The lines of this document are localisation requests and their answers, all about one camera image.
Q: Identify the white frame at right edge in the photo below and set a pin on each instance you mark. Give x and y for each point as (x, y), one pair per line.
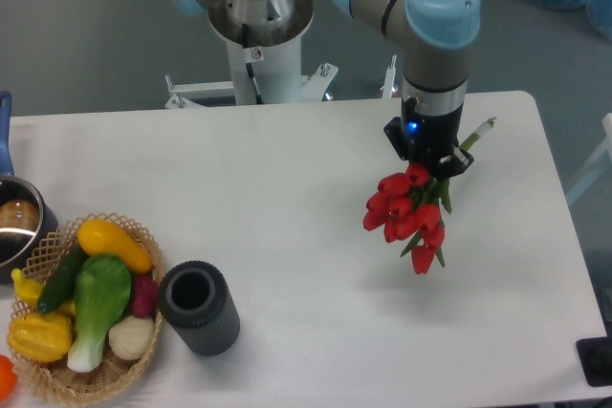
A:
(593, 167)

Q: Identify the yellow bell pepper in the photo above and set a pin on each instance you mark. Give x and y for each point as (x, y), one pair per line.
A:
(43, 338)

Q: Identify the orange pepper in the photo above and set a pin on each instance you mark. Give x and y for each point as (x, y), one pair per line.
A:
(8, 377)

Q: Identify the black device at table edge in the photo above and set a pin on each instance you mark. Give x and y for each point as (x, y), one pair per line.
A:
(595, 360)

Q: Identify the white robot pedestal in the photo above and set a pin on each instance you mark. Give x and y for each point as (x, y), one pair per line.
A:
(264, 45)

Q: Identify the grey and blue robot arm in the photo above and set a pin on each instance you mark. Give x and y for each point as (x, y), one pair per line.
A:
(435, 37)

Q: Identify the green cucumber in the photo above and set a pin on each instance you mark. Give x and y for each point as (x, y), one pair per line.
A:
(60, 286)

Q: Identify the red radish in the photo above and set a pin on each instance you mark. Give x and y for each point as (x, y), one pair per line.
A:
(143, 300)

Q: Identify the dark grey ribbed vase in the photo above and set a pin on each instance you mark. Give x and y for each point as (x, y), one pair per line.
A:
(195, 300)

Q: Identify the woven wicker basket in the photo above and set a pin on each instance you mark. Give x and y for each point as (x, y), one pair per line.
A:
(54, 382)

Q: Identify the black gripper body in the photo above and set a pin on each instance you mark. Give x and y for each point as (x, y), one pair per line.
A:
(420, 138)

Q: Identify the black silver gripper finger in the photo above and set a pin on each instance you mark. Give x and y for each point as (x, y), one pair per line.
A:
(452, 165)

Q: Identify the green bok choy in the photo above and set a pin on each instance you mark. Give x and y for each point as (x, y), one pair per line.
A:
(103, 288)

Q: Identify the blue handled steel pot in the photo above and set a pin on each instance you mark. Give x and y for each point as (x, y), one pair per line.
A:
(25, 216)

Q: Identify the red tulip bouquet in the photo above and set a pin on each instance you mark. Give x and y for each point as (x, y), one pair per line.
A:
(408, 206)

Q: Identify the white garlic bulb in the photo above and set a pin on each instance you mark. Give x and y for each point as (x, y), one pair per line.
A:
(130, 338)

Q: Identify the yellow squash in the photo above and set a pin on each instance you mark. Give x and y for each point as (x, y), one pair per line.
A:
(98, 237)

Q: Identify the small yellow gourd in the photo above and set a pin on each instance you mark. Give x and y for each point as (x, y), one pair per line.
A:
(28, 290)

